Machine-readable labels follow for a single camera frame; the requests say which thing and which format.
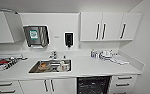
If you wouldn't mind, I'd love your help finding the stainless steel dishwasher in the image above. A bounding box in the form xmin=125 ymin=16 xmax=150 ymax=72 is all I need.
xmin=76 ymin=75 xmax=113 ymax=94

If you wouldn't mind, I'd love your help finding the black soap dispenser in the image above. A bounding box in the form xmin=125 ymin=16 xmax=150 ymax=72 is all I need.
xmin=63 ymin=31 xmax=75 ymax=50

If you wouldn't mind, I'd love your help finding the blue dish soap bottle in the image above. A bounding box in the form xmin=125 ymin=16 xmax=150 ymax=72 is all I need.
xmin=90 ymin=49 xmax=96 ymax=59

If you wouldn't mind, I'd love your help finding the white mug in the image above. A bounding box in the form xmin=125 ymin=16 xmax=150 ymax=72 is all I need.
xmin=58 ymin=60 xmax=71 ymax=72

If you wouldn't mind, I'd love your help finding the chrome faucet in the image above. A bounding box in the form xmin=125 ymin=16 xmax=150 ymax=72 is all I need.
xmin=49 ymin=50 xmax=58 ymax=60

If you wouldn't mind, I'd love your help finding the small white bottle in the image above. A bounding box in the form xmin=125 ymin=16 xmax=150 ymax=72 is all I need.
xmin=94 ymin=50 xmax=100 ymax=60

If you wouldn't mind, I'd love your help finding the stack of plates and cutlery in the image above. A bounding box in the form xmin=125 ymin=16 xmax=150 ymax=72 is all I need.
xmin=99 ymin=49 xmax=117 ymax=62

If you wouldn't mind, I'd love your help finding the orange food container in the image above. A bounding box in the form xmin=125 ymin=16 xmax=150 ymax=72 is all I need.
xmin=37 ymin=62 xmax=50 ymax=71

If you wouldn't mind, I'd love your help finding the steel paper towel dispenser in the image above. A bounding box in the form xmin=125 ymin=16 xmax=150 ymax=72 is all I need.
xmin=22 ymin=24 xmax=51 ymax=50

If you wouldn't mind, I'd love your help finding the white two-door sink cabinet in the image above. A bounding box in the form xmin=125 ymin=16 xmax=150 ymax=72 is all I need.
xmin=18 ymin=77 xmax=78 ymax=94

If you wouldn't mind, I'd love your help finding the stainless steel sink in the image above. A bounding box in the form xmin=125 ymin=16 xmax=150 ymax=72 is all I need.
xmin=27 ymin=58 xmax=73 ymax=75

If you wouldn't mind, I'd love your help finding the narrow white drawer unit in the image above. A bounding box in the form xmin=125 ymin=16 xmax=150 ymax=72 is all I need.
xmin=107 ymin=73 xmax=139 ymax=94

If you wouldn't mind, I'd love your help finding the white three-drawer unit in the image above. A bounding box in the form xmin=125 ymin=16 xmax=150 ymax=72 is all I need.
xmin=0 ymin=79 xmax=24 ymax=94

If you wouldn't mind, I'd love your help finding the white wall outlet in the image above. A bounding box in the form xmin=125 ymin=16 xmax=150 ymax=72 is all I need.
xmin=77 ymin=45 xmax=82 ymax=51

